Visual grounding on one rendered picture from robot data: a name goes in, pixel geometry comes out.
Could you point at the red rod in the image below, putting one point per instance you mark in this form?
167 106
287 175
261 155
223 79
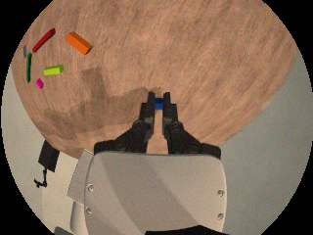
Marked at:
50 33

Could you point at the lime green rod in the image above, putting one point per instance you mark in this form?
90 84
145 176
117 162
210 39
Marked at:
54 69

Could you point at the small magenta block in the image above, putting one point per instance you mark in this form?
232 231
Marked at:
39 83

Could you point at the orange rod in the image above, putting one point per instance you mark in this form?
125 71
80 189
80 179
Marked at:
79 43

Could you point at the small blue cube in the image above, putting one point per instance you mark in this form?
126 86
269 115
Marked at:
158 103

